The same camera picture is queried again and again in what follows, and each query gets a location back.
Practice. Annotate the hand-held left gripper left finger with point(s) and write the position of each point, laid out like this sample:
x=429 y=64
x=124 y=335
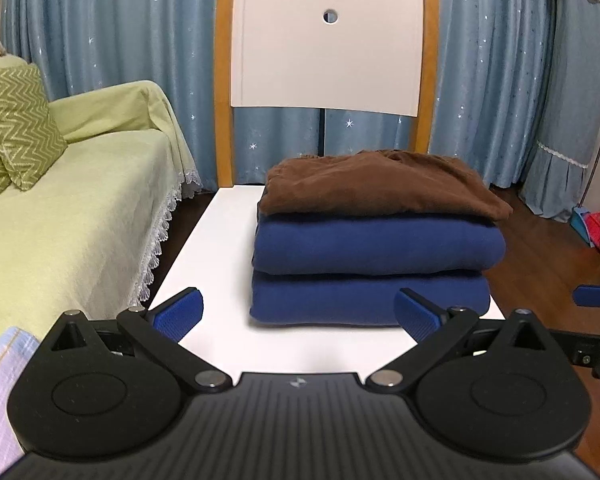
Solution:
x=177 y=312

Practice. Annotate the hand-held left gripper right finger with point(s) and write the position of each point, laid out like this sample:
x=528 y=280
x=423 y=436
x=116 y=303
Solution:
x=417 y=312

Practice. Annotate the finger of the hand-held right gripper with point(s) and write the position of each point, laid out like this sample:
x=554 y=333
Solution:
x=587 y=350
x=597 y=295

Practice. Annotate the brown pants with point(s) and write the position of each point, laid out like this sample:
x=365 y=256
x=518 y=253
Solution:
x=380 y=185

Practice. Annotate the folded dark blue garment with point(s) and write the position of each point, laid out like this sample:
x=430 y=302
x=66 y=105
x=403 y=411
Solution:
x=375 y=245
x=340 y=300

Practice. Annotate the green covered sofa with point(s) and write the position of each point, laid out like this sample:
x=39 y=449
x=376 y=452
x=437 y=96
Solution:
x=79 y=200

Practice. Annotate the plaid blanket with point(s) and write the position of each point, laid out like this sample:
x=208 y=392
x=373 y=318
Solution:
x=4 y=390

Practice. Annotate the blue lace-trimmed cloth cover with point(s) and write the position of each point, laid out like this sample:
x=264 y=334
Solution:
x=575 y=85

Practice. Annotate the blue star curtain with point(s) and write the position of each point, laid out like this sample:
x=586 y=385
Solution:
x=490 y=60
x=129 y=25

